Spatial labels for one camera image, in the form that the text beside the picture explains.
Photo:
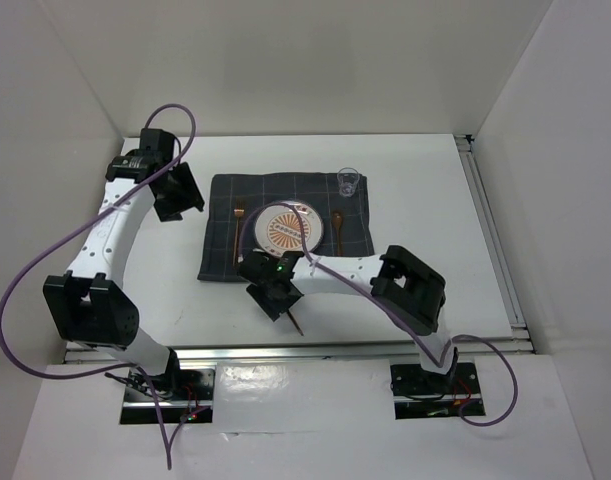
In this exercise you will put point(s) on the copper knife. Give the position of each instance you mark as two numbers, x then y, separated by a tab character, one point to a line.
295	323

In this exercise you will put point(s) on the dark wooden spoon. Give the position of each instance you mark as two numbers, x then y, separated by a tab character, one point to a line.
337	223

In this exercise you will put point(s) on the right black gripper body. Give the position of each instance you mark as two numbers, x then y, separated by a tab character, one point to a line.
269	301

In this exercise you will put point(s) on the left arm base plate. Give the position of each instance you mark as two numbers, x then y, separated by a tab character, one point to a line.
191	401

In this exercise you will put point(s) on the right aluminium rail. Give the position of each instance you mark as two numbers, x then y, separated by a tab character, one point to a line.
464	145

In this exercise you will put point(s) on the front aluminium rail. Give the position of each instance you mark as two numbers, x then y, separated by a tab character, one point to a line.
78	355

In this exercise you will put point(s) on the patterned glass plate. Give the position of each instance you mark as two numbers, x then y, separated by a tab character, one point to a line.
277	228

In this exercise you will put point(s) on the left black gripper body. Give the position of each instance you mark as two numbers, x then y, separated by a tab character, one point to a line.
181	193

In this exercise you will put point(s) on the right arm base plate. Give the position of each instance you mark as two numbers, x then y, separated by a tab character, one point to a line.
417	396

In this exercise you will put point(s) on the clear plastic cup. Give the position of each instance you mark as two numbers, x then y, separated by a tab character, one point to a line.
348	180

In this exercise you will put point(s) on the dark grey checked cloth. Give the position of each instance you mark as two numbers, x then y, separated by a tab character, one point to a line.
320	190

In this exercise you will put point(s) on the aluminium rail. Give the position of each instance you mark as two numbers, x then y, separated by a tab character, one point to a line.
78	355
464	145

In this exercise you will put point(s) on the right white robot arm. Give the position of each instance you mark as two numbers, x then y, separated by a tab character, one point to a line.
407	290

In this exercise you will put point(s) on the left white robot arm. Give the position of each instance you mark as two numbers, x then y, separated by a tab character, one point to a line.
87	302

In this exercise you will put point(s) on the copper fork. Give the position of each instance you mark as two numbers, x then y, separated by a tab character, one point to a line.
239	214

